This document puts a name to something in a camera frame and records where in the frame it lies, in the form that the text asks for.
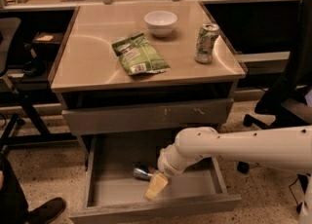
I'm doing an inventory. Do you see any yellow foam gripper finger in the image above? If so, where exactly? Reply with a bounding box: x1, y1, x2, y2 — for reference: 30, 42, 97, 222
144, 173, 169, 201

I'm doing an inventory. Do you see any silver blue redbull can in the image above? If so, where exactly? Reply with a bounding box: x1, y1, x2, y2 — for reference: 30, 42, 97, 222
133, 165, 155, 180

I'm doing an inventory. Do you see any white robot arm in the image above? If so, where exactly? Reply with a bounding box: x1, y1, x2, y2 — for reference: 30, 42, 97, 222
145, 126, 312, 201

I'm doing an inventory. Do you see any open grey middle drawer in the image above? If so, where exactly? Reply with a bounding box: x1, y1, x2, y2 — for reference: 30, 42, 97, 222
70, 130, 241, 224

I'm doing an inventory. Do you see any closed grey top drawer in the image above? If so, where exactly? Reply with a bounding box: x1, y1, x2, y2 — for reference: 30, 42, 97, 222
62, 98, 234, 135

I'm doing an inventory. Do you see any grey drawer cabinet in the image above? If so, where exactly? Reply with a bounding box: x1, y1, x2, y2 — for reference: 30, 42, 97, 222
49, 1, 246, 152

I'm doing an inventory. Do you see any green white soda can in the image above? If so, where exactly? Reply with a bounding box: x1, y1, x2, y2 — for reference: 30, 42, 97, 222
194, 23, 219, 63

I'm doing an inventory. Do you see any brown shoe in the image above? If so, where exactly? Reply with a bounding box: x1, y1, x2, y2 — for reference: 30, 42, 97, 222
25, 197, 66, 224

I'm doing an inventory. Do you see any green chip bag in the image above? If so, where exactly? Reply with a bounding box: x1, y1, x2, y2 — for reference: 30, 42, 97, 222
112, 33, 171, 76

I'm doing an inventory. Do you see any dark trouser leg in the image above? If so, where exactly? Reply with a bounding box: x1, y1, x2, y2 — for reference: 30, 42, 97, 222
0, 154, 28, 224

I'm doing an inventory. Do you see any black office chair right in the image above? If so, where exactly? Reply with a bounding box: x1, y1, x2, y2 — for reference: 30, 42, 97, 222
244, 0, 312, 217

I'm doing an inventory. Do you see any white ceramic bowl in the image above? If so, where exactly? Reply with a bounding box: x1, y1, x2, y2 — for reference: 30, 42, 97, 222
144, 11, 177, 37

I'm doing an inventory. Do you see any black box on shelf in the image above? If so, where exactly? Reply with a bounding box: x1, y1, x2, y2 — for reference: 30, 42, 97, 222
31, 31, 64, 60

